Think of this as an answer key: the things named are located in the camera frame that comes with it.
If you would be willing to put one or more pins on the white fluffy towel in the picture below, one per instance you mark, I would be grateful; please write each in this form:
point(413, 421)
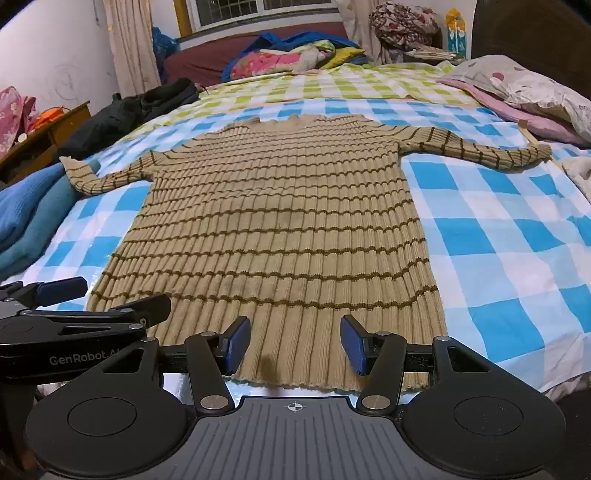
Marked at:
point(581, 177)

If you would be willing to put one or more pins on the maroon sofa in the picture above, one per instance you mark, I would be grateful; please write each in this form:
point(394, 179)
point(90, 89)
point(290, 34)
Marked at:
point(198, 60)

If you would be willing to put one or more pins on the blue checked plastic sheet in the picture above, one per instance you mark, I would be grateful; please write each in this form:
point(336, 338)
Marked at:
point(485, 230)

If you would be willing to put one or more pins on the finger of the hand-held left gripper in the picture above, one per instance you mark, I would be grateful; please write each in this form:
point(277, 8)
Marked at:
point(60, 289)
point(143, 310)

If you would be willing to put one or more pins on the dark floral cloth bundle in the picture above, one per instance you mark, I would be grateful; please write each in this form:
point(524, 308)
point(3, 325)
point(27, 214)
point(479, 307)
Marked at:
point(401, 23)

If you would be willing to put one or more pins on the stack of papers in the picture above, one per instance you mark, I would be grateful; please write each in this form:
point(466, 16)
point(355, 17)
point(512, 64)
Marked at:
point(434, 54)

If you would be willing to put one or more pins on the beige striped ribbed sweater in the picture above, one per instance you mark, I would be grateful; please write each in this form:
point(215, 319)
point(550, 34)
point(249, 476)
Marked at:
point(277, 221)

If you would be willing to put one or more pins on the blue folded cloth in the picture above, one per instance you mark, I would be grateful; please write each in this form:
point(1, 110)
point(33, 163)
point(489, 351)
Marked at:
point(23, 194)

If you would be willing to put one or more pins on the blue net bag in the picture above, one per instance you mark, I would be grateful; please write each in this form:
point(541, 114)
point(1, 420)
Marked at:
point(164, 44)

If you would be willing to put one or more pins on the wooden desk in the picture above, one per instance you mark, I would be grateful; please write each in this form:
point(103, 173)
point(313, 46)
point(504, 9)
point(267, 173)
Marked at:
point(60, 131)

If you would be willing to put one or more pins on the cream curtain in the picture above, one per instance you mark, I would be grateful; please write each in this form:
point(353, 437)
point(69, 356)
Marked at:
point(355, 27)
point(131, 46)

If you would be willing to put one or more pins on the black jacket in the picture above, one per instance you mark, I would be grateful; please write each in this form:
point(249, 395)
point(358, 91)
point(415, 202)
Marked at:
point(120, 120)

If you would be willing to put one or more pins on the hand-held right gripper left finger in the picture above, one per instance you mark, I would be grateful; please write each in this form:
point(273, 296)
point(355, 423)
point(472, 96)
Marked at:
point(238, 342)

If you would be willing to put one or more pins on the teal folded cloth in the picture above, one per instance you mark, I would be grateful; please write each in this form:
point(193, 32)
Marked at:
point(46, 235)

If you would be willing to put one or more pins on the green checked sheet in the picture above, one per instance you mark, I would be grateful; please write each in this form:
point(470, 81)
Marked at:
point(323, 87)

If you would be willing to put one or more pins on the dark wooden headboard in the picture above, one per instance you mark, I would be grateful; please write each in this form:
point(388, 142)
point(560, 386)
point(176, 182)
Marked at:
point(531, 32)

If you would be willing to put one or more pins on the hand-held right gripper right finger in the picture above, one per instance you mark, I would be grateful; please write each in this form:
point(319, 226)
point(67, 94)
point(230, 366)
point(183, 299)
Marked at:
point(353, 344)

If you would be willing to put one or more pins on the white pillow with pink dots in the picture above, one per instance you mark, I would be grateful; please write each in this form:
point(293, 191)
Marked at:
point(521, 83)

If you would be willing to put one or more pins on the orange item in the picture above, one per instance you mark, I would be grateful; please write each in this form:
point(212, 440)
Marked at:
point(51, 115)

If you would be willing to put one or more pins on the barred window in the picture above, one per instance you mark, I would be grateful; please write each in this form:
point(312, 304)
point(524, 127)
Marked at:
point(231, 9)

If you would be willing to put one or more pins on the pink floral quilt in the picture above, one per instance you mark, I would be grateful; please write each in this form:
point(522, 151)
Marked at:
point(263, 60)

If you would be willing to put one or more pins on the pink floral cloth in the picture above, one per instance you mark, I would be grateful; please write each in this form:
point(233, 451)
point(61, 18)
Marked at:
point(14, 115)

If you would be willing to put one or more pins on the yellow pillow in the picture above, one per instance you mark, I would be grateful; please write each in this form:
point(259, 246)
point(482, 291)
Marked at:
point(344, 56)

